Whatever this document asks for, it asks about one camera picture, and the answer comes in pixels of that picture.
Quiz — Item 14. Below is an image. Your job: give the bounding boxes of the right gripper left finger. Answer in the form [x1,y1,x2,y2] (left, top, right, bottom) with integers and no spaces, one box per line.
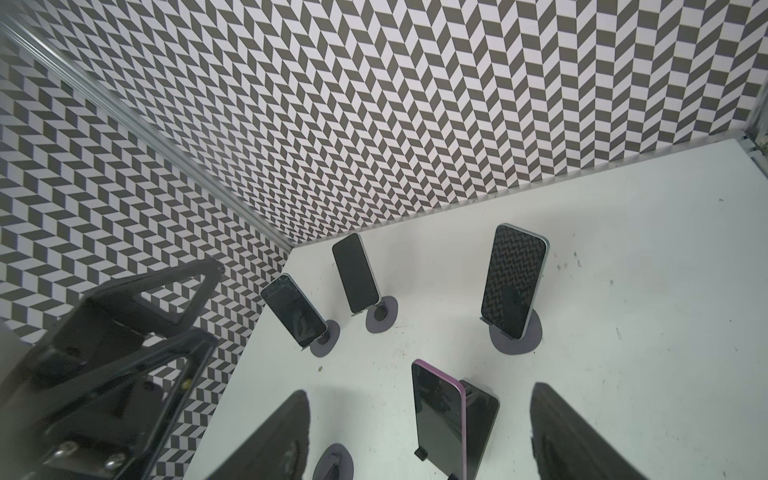
[208,390,311,480]

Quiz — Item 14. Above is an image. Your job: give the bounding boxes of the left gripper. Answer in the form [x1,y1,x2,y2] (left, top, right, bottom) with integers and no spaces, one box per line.
[1,259,223,479]

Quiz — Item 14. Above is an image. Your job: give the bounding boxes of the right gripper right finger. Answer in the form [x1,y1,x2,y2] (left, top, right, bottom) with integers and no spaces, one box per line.
[529,382,644,479]

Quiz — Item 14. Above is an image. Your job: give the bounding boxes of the black phone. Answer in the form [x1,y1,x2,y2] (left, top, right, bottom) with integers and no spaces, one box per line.
[332,233,381,315]
[261,274,327,348]
[480,224,549,339]

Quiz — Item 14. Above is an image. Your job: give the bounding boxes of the purple edged phone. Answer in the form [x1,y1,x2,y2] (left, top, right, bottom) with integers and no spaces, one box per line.
[411,359,468,479]

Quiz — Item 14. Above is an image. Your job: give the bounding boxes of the front centre round stand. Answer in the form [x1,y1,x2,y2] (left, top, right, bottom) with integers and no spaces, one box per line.
[312,443,354,480]

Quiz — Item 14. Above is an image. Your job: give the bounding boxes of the round stand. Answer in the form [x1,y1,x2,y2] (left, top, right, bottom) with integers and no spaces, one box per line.
[365,296,398,334]
[312,443,354,480]
[310,320,341,358]
[488,310,543,355]

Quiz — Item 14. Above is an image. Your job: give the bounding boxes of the back left round stand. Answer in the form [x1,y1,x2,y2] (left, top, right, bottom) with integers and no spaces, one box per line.
[310,320,341,358]

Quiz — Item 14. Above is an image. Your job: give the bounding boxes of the back right round stand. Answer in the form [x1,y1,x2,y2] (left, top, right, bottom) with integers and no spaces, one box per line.
[488,310,543,355]

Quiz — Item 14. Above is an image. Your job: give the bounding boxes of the back middle round stand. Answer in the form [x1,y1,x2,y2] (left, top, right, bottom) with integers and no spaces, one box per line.
[365,296,398,334]

